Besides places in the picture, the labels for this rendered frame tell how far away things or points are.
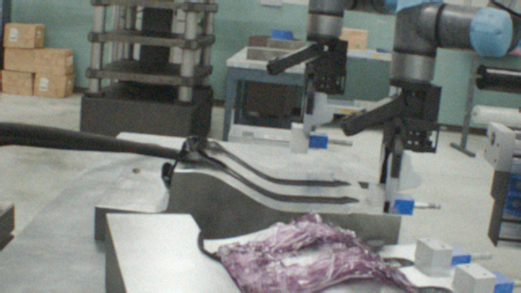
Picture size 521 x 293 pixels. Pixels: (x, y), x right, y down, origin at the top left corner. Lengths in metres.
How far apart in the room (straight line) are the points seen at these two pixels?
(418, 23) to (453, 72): 6.76
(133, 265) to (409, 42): 0.58
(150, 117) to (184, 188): 4.07
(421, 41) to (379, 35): 6.57
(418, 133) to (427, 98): 0.06
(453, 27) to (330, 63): 0.40
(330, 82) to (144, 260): 0.73
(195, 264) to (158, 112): 4.37
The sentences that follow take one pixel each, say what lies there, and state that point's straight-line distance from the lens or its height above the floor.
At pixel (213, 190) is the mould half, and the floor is 0.91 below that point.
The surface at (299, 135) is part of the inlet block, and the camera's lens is 1.36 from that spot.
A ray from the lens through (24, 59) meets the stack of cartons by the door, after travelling 7.85.
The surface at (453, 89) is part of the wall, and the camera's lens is 7.84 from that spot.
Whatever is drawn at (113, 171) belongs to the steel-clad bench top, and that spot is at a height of 0.80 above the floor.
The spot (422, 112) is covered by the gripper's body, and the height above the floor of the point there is 1.05.
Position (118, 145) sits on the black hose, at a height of 0.87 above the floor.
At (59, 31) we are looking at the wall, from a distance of 8.07.
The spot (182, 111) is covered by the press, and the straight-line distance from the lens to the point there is 5.04.
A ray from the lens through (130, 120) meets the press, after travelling 5.14.
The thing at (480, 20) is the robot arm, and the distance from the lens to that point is 1.03.
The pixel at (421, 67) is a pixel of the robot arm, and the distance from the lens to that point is 1.07.
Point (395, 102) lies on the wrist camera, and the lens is 1.08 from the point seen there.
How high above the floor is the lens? 1.19
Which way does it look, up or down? 12 degrees down
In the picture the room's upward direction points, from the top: 5 degrees clockwise
